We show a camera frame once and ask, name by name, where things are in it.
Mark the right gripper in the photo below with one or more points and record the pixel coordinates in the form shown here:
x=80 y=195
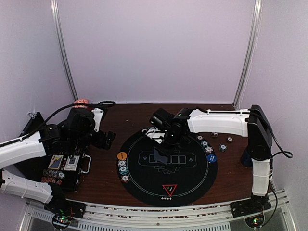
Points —
x=169 y=152

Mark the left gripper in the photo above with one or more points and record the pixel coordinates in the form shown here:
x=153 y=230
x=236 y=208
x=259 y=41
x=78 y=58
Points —
x=99 y=141

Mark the single playing card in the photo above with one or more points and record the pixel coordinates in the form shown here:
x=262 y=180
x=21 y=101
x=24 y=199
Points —
x=159 y=157

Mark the orange round blind button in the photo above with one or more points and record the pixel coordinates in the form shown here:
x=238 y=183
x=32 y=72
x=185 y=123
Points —
x=122 y=156

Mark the blue white chip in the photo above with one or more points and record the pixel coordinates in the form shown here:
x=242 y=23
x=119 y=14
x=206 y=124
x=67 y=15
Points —
x=122 y=163
x=208 y=150

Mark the green chip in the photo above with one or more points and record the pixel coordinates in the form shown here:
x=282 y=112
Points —
x=204 y=143
x=123 y=170

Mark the blue round blind button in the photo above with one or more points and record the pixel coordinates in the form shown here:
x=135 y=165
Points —
x=212 y=158

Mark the red triangle marker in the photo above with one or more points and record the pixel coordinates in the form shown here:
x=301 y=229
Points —
x=170 y=188

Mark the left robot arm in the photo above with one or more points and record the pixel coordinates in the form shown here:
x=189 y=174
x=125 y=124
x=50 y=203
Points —
x=27 y=147

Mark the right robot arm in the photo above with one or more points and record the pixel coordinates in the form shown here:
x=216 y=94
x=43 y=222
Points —
x=169 y=130

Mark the round black poker mat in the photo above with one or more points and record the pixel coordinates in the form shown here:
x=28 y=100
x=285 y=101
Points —
x=187 y=167

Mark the red patterned bowl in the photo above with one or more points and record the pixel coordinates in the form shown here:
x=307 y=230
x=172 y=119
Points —
x=80 y=102

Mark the black white chip stack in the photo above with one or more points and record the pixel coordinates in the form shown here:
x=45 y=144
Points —
x=214 y=134

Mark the card deck in case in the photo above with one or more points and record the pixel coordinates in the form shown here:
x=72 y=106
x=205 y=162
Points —
x=71 y=163
x=55 y=162

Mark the black poker chip case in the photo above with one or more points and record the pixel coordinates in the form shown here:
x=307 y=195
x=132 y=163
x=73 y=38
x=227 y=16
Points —
x=65 y=145

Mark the red white chip stack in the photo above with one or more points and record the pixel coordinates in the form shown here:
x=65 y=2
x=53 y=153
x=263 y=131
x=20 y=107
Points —
x=229 y=139

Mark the dark blue mug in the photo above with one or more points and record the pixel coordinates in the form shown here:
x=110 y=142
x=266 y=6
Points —
x=246 y=159

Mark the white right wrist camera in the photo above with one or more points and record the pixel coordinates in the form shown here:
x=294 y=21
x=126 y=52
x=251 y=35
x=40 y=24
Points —
x=154 y=134

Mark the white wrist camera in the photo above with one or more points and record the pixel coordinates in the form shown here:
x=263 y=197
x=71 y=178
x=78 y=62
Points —
x=99 y=115
x=154 y=134

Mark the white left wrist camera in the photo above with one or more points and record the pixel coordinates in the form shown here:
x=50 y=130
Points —
x=99 y=115

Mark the front aluminium rail base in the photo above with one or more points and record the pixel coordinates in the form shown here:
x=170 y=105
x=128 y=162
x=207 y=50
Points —
x=211 y=217

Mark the left aluminium frame post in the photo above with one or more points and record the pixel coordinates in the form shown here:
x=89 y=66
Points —
x=64 y=57

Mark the aluminium frame post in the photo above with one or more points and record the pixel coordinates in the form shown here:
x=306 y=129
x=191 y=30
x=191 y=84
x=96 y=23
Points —
x=252 y=43
x=64 y=57

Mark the right aluminium frame post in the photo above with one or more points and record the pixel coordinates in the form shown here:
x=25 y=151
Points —
x=252 y=43

